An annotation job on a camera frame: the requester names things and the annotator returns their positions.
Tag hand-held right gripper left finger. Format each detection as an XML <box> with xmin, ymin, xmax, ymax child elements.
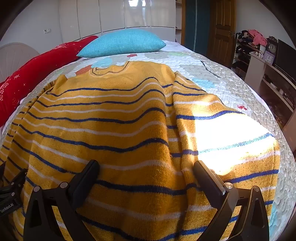
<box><xmin>23</xmin><ymin>159</ymin><xmax>100</xmax><ymax>241</ymax></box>

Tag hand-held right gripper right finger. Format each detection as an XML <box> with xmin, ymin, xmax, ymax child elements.
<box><xmin>193</xmin><ymin>160</ymin><xmax>270</xmax><ymax>241</ymax></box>

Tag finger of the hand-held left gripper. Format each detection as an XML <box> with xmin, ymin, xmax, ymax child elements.
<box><xmin>9</xmin><ymin>168</ymin><xmax>28</xmax><ymax>189</ymax></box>

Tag yellow striped sweater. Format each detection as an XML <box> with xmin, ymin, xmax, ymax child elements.
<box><xmin>0</xmin><ymin>61</ymin><xmax>281</xmax><ymax>241</ymax></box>

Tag pink clothes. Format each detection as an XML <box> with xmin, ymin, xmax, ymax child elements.
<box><xmin>247</xmin><ymin>29</ymin><xmax>267</xmax><ymax>47</ymax></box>

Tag red blanket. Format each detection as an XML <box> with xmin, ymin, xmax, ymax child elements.
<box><xmin>0</xmin><ymin>35</ymin><xmax>99</xmax><ymax>128</ymax></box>

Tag white patterned quilt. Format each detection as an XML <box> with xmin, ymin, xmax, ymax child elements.
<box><xmin>0</xmin><ymin>40</ymin><xmax>296</xmax><ymax>241</ymax></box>

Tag white shelf unit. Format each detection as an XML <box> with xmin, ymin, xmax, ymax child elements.
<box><xmin>245</xmin><ymin>51</ymin><xmax>296</xmax><ymax>130</ymax></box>

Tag beige headboard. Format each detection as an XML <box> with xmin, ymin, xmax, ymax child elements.
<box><xmin>0</xmin><ymin>44</ymin><xmax>40</xmax><ymax>80</ymax></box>

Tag cluttered shelf rack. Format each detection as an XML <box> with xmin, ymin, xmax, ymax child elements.
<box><xmin>231</xmin><ymin>30</ymin><xmax>266</xmax><ymax>72</ymax></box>

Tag purple clock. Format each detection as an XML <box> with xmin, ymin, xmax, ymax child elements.
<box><xmin>263</xmin><ymin>51</ymin><xmax>275</xmax><ymax>65</ymax></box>

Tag blue pillow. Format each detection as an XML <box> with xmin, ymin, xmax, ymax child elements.
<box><xmin>76</xmin><ymin>29</ymin><xmax>167</xmax><ymax>58</ymax></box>

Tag black television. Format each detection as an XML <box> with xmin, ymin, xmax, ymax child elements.
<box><xmin>274</xmin><ymin>39</ymin><xmax>296</xmax><ymax>75</ymax></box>

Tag black ornate clock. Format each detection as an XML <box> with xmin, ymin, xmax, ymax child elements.
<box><xmin>265</xmin><ymin>36</ymin><xmax>278</xmax><ymax>57</ymax></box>

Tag brown wooden door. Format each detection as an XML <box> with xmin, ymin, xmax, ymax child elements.
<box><xmin>207</xmin><ymin>0</ymin><xmax>236</xmax><ymax>67</ymax></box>

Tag teal hanging cloth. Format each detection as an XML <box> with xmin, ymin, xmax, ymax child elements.
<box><xmin>184</xmin><ymin>0</ymin><xmax>211</xmax><ymax>56</ymax></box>

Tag white open shelf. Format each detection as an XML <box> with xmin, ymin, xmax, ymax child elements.
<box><xmin>175</xmin><ymin>0</ymin><xmax>185</xmax><ymax>44</ymax></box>

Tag white glossy wardrobe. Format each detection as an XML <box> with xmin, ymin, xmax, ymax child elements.
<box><xmin>59</xmin><ymin>0</ymin><xmax>177</xmax><ymax>42</ymax></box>

